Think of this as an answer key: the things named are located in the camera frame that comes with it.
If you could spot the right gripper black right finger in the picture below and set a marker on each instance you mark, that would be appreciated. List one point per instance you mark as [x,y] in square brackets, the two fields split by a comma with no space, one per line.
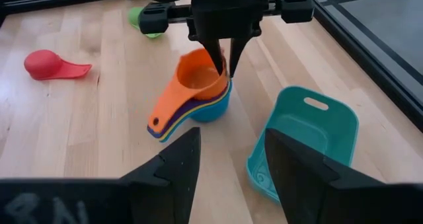
[314,191]

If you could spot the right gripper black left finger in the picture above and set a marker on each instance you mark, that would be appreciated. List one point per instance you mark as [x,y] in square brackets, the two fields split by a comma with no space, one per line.
[172,184]

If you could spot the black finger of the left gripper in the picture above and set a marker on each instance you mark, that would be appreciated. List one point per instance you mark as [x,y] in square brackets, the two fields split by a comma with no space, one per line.
[215,53]
[236,52]

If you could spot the purple measuring cup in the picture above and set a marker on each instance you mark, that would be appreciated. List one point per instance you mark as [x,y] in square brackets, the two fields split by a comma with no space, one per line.
[155,133]

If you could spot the teal blue measuring cup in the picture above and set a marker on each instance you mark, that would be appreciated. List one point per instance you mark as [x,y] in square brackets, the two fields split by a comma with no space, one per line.
[211,111]

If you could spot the orange measuring cup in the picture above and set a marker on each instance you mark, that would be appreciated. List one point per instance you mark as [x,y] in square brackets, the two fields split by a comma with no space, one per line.
[172,98]

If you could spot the yellow measuring cup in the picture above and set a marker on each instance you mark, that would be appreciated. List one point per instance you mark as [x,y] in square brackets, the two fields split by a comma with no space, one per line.
[190,112]

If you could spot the green measuring cup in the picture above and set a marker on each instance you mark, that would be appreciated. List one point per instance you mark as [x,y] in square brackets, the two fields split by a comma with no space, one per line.
[133,17]

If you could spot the red measuring cup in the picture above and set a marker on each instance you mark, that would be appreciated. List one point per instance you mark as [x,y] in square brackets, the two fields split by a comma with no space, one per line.
[43,63]

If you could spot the teal plastic basket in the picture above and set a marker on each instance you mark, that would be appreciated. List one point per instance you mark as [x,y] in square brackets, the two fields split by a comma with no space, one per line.
[330,131]

